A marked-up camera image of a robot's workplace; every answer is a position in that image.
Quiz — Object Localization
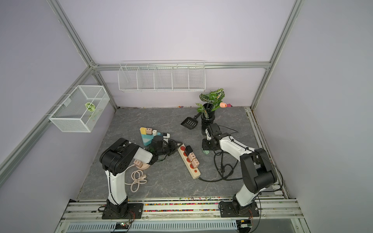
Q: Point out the beige power strip red sockets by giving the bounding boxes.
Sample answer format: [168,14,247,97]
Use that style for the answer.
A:
[177,144,201,179]

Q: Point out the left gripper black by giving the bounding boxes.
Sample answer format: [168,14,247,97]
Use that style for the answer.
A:
[157,140,183,156]

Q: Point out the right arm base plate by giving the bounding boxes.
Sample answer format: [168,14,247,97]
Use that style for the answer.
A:
[218,201,259,218]

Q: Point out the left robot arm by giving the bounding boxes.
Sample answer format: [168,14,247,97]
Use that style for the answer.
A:
[100,136,182,213]

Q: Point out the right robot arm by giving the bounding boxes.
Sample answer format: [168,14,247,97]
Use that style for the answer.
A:
[203,123,277,210]

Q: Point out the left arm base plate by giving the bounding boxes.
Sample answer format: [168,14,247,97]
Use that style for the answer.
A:
[102,203,144,220]

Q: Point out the green artificial plant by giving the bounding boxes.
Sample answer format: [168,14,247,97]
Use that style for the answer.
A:
[196,88,225,113]

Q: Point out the black plant pot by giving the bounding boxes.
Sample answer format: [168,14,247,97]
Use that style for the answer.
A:
[201,103,215,136]

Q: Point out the black USB charger plug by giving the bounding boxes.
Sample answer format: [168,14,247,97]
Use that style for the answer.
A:
[185,146,193,156]

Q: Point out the black power strip cable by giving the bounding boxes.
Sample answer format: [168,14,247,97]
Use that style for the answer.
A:
[198,150,244,183]

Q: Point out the pink USB charger plug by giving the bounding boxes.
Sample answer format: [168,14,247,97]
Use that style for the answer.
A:
[190,158,200,169]
[188,152,196,163]

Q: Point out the black litter scoop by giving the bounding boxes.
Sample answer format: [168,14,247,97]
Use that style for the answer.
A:
[181,112,202,130]

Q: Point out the green leaf in basket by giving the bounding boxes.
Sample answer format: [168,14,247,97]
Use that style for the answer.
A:
[85,102,96,112]

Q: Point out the white wire wall shelf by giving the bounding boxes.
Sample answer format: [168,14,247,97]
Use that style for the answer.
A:
[118,60,206,92]

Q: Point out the white mesh wall basket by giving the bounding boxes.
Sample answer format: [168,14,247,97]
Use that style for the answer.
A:
[49,85,110,133]

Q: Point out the teal triangular power socket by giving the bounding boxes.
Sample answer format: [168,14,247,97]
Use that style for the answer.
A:
[139,127,162,146]

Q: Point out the round pink power socket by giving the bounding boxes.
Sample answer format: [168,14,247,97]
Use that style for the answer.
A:
[134,160,150,170]

